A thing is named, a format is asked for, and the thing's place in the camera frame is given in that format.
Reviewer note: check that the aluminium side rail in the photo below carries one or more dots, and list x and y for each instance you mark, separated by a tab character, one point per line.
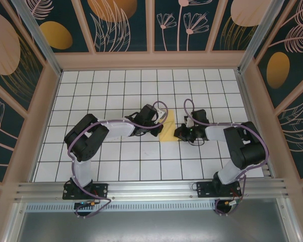
244	88

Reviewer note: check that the white grid mat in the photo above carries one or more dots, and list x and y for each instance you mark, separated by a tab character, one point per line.
151	169

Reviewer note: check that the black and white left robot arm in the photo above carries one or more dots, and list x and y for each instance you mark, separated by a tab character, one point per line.
86	141

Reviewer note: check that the aluminium corner post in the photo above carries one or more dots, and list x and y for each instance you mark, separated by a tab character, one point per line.
43	43
258	37

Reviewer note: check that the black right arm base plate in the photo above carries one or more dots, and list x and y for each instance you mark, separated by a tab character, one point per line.
204	190

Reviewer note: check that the black connector box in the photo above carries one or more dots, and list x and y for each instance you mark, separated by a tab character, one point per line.
87	203

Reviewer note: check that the yellow cloth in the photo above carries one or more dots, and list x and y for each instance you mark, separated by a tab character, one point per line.
168	133

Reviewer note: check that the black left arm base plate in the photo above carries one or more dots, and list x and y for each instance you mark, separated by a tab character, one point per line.
103	189

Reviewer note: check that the grey metal panel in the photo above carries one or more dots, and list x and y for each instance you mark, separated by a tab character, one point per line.
151	227

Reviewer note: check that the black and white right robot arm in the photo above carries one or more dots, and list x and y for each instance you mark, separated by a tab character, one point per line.
247	148

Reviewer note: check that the aluminium frame rail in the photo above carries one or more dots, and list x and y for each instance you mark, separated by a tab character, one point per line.
151	189

